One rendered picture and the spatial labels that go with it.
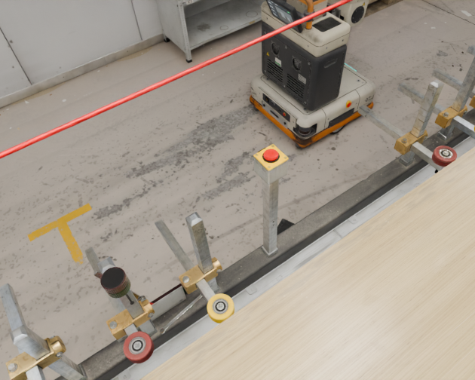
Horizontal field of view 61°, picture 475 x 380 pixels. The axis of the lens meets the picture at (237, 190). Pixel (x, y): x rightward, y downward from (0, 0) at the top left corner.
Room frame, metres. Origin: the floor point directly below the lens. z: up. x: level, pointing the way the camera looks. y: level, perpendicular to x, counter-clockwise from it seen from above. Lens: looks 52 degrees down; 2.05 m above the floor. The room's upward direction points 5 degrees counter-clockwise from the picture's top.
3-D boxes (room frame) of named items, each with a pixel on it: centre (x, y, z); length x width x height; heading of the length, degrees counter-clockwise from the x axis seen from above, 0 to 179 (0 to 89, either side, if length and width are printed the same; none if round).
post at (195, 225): (0.62, 0.12, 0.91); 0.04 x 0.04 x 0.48; 31
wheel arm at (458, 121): (1.28, -0.89, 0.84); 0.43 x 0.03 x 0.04; 31
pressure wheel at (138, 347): (0.38, 0.32, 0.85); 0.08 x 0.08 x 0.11
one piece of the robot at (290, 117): (2.11, -0.32, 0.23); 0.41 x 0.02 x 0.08; 30
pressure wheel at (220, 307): (0.47, 0.08, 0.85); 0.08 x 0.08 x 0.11
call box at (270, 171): (0.76, -0.10, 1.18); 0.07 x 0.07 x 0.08; 31
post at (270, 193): (0.76, -0.10, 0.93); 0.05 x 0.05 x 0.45; 31
